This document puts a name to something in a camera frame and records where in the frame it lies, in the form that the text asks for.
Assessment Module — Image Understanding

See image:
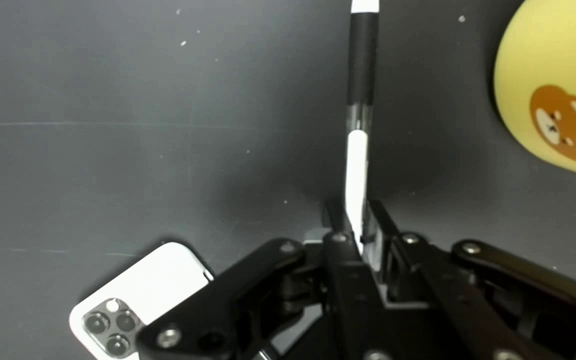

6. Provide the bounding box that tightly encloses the white smartphone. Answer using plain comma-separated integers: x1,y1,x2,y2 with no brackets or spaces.
67,239,217,360

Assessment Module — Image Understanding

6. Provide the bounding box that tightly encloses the yellow mug with bear print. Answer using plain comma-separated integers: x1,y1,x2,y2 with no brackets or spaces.
493,0,576,184

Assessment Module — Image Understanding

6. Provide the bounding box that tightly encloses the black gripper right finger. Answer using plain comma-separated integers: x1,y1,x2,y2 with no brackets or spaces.
367,197,576,360

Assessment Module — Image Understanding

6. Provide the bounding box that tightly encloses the black and white pen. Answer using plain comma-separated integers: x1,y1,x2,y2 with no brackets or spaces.
342,0,385,259

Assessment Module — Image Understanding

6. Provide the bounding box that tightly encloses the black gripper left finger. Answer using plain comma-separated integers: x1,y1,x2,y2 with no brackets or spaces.
137,197,399,360

